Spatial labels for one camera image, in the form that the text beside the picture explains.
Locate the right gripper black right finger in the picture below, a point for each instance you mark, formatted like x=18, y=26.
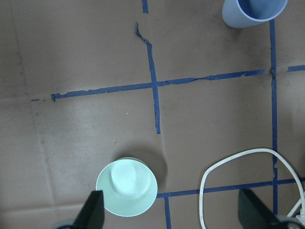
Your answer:
x=253, y=213

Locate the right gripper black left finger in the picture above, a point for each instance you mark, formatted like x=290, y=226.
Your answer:
x=92, y=215

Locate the blue cup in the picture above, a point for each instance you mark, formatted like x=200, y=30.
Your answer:
x=248, y=13

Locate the mint green bowl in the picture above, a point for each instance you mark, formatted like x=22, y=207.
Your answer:
x=129, y=187

